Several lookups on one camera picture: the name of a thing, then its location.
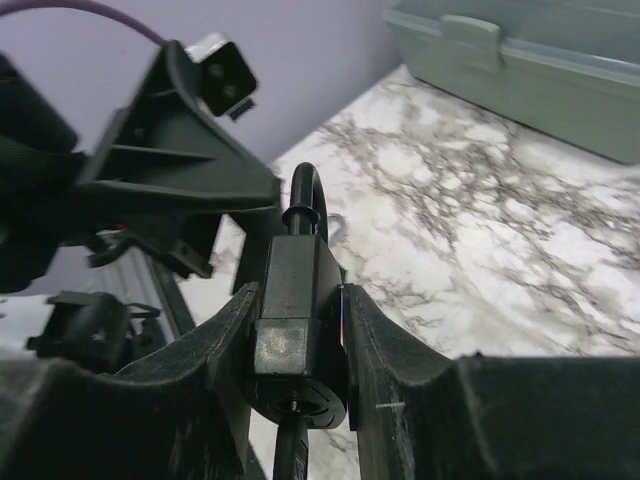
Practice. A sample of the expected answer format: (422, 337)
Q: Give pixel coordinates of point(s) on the black padlock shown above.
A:
(295, 358)

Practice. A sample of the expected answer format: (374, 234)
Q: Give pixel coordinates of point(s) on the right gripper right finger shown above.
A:
(421, 415)

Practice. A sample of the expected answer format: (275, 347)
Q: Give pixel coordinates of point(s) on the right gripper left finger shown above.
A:
(178, 413)

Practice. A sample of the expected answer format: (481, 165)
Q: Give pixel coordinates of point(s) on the black-headed key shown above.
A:
(292, 444)

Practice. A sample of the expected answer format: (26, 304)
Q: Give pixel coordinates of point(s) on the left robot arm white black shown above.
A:
(21, 101)

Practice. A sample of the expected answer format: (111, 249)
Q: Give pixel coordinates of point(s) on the green plastic toolbox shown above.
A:
(569, 69)

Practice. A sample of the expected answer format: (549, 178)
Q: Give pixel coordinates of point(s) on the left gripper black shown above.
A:
(160, 156)

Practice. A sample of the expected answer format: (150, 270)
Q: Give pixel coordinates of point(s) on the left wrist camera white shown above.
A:
(226, 80)

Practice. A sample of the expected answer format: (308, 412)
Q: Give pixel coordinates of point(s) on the brass padlock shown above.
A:
(337, 228)

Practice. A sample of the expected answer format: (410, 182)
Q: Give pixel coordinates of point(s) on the aluminium extrusion rail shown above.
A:
(137, 278)

